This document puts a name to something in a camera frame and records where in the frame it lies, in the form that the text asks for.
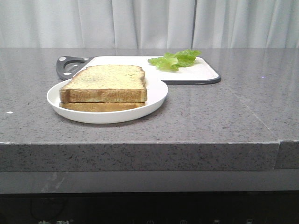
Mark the white cutting board grey rim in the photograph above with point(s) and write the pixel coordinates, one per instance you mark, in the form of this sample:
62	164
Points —
200	73

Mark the white curtain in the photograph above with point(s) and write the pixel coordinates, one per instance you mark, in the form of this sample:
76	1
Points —
149	24

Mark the bread slice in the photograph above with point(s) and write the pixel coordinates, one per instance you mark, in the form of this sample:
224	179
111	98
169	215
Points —
101	106
106	83

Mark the green lettuce leaf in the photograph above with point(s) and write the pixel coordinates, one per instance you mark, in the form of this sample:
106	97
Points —
172	62

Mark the white round plate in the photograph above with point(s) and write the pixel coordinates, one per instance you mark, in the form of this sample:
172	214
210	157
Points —
157	91

